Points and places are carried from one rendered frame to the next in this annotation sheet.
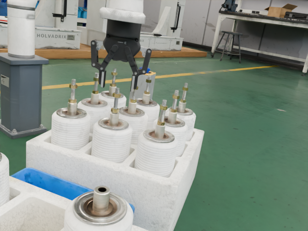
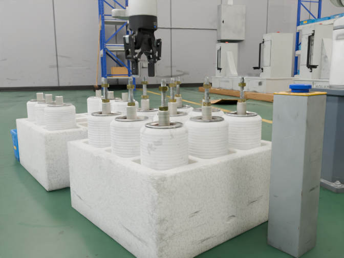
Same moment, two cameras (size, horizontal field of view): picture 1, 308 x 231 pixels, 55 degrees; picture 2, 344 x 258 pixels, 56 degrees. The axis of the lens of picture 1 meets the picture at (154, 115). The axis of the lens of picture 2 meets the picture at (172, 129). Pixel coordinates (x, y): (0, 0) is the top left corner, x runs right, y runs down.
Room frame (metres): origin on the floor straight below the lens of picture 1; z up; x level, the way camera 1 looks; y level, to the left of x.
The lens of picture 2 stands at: (1.25, -0.58, 0.36)
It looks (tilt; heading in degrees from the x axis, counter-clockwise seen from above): 10 degrees down; 126
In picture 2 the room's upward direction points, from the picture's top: 1 degrees counter-clockwise
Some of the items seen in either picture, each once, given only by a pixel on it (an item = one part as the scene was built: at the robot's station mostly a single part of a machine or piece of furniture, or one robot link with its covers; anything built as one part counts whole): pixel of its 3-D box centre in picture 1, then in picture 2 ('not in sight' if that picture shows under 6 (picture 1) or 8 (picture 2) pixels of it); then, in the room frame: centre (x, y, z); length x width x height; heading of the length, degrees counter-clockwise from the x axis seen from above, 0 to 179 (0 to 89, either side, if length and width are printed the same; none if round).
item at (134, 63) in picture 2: (139, 78); (132, 64); (0.68, 0.05, 0.37); 0.03 x 0.01 x 0.05; 93
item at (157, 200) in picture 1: (125, 162); (173, 177); (0.79, 0.06, 0.09); 0.39 x 0.39 x 0.18; 75
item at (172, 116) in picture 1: (172, 117); (131, 113); (0.76, -0.05, 0.26); 0.02 x 0.02 x 0.03
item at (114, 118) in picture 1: (113, 119); (145, 105); (0.67, 0.10, 0.26); 0.02 x 0.02 x 0.03
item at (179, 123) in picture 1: (171, 121); (131, 119); (0.76, -0.05, 0.25); 0.08 x 0.08 x 0.01
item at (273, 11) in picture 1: (279, 11); not in sight; (5.13, -1.75, 0.87); 0.40 x 0.30 x 0.23; 38
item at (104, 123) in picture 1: (113, 124); (145, 110); (0.67, 0.10, 0.25); 0.08 x 0.08 x 0.01
